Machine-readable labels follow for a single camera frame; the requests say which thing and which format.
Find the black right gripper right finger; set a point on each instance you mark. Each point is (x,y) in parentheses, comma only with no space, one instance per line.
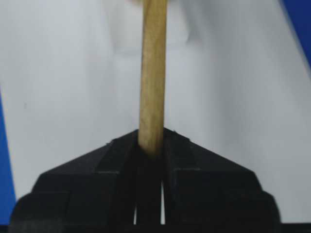
(207,193)

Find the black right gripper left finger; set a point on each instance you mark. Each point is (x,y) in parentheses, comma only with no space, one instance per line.
(94,193)

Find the wooden mallet hammer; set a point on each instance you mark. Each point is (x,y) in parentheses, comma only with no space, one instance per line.
(153,77)

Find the white foam board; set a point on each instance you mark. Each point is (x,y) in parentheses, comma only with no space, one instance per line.
(73,85)

